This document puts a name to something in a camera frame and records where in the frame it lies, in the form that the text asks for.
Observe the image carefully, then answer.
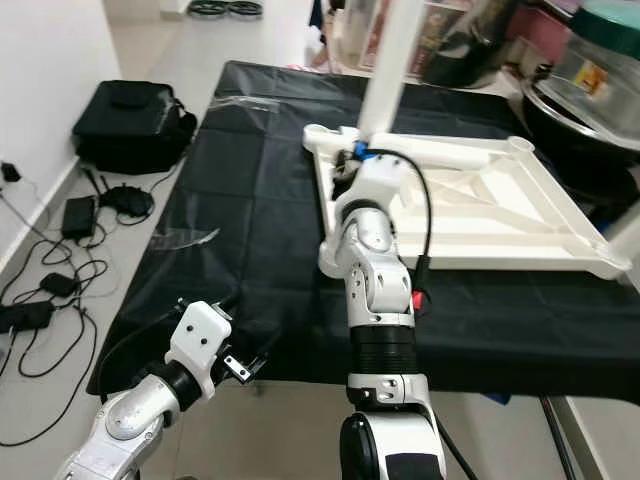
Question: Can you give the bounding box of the white plastic table leg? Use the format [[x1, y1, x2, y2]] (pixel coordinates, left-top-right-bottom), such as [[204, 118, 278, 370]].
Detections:
[[303, 123, 511, 168], [595, 215, 640, 283], [318, 0, 426, 279]]

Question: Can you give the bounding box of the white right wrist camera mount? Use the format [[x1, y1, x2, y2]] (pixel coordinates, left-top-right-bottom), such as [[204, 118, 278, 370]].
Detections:
[[345, 155, 411, 218]]

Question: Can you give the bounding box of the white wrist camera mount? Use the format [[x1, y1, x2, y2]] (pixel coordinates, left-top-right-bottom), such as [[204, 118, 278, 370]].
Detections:
[[345, 155, 411, 218], [165, 300, 231, 399]]

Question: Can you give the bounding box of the clear tape strip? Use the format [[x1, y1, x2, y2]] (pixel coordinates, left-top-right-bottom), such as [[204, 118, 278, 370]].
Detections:
[[225, 93, 281, 111], [150, 228, 221, 251]]

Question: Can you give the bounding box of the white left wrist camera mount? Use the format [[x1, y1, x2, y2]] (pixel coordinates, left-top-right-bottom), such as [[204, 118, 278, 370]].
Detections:
[[165, 300, 231, 399]]

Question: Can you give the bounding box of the black carry bag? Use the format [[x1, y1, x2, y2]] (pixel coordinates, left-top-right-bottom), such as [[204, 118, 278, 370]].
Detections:
[[72, 80, 199, 173]]

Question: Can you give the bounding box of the small black power adapter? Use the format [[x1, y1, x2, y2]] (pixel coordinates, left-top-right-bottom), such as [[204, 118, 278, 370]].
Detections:
[[40, 272, 79, 296]]

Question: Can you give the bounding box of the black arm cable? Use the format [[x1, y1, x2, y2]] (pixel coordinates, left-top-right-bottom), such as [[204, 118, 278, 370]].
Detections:
[[100, 310, 186, 401], [368, 148, 435, 273]]

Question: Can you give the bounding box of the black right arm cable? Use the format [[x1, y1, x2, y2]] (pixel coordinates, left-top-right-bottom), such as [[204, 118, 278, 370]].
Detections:
[[368, 148, 435, 273]]

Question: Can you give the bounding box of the black round floor ring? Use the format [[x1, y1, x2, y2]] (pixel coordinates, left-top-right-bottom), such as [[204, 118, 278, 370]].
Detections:
[[225, 0, 261, 18], [188, 0, 226, 18]]

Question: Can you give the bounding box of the white plastic table top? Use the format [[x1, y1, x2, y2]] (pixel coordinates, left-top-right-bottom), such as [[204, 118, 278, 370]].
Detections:
[[303, 123, 636, 283]]

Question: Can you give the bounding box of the black table cloth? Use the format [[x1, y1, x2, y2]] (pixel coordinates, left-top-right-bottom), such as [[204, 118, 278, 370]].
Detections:
[[88, 60, 640, 401]]

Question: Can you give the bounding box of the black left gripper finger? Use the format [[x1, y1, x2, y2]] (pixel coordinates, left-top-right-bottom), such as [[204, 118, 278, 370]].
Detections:
[[225, 340, 266, 385]]

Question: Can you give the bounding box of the pink translucent storage box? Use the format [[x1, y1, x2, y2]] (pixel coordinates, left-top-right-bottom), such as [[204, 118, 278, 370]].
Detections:
[[505, 0, 576, 61]]

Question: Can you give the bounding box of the black shiny plastic bag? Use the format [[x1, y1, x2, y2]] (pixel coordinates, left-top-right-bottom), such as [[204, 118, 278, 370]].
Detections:
[[420, 0, 511, 86]]

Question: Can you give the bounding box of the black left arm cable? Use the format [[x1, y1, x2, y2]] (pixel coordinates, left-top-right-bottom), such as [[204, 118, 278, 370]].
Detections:
[[100, 310, 186, 401]]

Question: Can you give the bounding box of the black floor rod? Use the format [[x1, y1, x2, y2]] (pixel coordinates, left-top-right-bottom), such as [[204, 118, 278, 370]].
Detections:
[[540, 395, 583, 480]]

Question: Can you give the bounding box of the clear storage box orange lid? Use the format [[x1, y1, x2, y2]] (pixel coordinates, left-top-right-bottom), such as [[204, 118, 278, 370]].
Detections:
[[335, 0, 461, 79]]

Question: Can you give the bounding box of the black power strip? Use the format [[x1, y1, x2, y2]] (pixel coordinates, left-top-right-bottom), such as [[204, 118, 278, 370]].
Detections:
[[0, 300, 56, 333]]

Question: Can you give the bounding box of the green round pot lid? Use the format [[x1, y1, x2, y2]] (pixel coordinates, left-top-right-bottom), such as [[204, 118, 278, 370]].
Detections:
[[575, 0, 640, 46]]

